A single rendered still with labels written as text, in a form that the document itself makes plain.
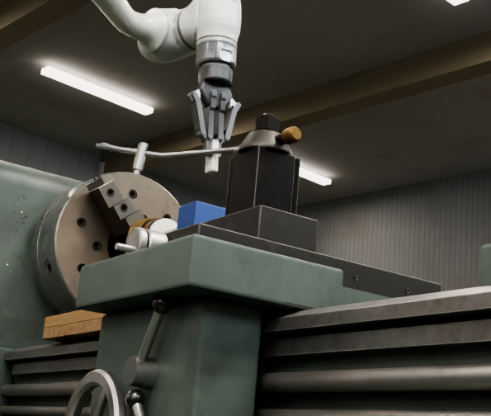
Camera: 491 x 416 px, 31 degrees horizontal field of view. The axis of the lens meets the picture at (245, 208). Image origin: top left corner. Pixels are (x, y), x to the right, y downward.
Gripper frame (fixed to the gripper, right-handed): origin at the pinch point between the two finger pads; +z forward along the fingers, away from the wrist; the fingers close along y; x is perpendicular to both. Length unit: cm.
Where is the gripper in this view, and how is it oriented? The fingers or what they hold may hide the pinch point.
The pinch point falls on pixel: (211, 157)
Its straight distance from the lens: 192.9
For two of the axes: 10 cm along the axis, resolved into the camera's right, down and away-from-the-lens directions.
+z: -0.3, 9.7, -2.3
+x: -5.7, 1.7, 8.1
